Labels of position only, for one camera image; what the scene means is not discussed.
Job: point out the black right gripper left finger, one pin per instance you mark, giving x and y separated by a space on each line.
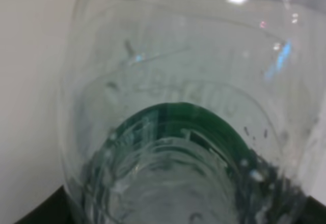
54 209

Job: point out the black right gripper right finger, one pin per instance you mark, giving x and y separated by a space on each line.
314 212

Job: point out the clear green-label water bottle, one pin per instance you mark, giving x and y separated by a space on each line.
188 111

